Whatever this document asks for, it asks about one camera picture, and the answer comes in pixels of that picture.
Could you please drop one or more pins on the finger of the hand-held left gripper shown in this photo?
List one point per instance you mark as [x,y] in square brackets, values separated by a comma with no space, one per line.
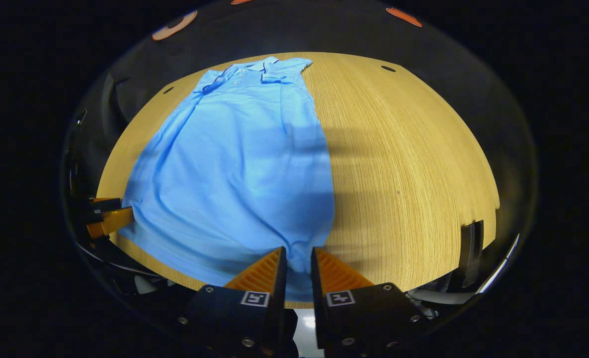
[113,221]
[106,202]

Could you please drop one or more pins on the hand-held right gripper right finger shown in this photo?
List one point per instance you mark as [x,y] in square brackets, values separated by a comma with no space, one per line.
[317,283]

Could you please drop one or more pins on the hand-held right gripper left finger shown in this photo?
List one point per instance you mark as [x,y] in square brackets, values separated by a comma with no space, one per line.
[281,283]

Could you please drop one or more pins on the light blue T-shirt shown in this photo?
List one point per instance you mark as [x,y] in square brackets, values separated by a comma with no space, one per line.
[234,169]

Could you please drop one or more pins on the dark upright object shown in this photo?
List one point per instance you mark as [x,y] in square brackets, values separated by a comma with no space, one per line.
[470,253]

